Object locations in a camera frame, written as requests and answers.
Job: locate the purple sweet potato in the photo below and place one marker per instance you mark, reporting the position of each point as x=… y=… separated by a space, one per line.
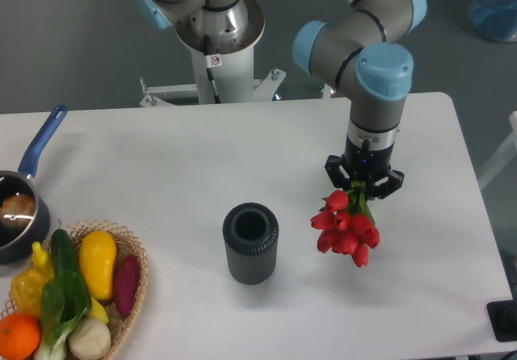
x=125 y=286

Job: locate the yellow lemon piece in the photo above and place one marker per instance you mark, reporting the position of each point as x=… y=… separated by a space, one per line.
x=98 y=311

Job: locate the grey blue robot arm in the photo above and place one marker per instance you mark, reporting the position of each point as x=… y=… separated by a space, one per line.
x=359 y=57

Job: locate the white frame at right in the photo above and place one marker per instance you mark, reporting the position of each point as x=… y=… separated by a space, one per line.
x=503 y=154

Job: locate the blue translucent container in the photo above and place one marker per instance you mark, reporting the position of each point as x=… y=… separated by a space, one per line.
x=494 y=19

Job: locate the red tulip bouquet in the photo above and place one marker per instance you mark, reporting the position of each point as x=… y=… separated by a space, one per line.
x=346 y=224

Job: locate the green bok choy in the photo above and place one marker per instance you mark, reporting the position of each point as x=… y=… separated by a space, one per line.
x=65 y=301

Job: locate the black device at edge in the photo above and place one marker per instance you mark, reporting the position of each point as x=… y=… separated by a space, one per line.
x=502 y=316

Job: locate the dark green cucumber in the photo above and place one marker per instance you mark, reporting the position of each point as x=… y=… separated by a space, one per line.
x=63 y=253

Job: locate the orange fruit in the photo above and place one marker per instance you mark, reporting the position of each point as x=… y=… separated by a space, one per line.
x=20 y=335

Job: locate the dark grey ribbed vase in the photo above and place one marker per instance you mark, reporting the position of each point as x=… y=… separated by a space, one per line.
x=251 y=234

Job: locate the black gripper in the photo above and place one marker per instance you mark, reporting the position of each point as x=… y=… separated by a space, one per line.
x=357 y=163

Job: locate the bread roll in pan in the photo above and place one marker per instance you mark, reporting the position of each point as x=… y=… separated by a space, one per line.
x=17 y=211

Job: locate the beige garlic bulb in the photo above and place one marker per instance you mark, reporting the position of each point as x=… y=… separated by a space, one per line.
x=90 y=339

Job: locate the blue handled saucepan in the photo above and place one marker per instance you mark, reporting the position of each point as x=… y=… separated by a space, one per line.
x=16 y=243

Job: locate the yellow bell pepper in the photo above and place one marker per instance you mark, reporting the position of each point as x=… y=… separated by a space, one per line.
x=26 y=291

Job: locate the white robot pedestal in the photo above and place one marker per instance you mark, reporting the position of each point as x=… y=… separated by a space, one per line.
x=221 y=44

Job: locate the woven wicker basket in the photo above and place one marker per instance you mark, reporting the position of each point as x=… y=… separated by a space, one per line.
x=126 y=243

